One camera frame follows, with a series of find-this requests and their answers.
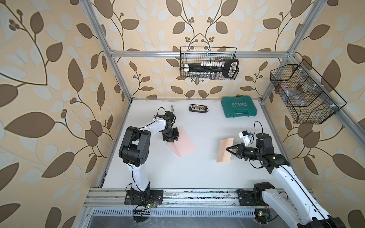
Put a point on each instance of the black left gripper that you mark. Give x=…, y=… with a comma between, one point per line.
x=175, y=137

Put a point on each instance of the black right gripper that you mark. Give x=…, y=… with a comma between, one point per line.
x=239, y=150

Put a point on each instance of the pink envelope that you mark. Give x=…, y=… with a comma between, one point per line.
x=184, y=145

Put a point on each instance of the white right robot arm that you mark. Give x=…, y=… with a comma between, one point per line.
x=304, y=211

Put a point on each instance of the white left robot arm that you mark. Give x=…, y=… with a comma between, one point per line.
x=135, y=146

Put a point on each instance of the black tray with gold connectors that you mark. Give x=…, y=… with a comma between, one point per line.
x=197, y=108

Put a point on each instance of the green plastic tool case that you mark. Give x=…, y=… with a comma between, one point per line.
x=238, y=107

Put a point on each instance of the small circuit board right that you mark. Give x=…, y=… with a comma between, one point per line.
x=262, y=216

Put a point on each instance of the small circuit board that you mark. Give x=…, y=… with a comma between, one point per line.
x=262, y=216
x=142, y=212

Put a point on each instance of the plastic bag in basket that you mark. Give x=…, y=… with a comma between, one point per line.
x=292, y=96

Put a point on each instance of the socket set in basket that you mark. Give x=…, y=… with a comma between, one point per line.
x=213, y=70

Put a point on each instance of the small circuit board left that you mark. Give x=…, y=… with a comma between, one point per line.
x=142, y=212

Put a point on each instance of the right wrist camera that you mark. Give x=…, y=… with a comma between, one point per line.
x=247, y=137

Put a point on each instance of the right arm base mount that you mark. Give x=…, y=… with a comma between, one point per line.
x=251, y=196

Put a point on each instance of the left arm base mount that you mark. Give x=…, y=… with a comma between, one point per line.
x=135, y=197

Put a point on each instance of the black wire basket back wall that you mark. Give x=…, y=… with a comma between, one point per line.
x=196, y=55

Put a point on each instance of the black wire basket wall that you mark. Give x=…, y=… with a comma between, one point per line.
x=323, y=101
x=196, y=55

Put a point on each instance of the black wire basket right wall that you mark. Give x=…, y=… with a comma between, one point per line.
x=323, y=101

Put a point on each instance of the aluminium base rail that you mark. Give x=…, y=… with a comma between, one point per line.
x=196, y=198

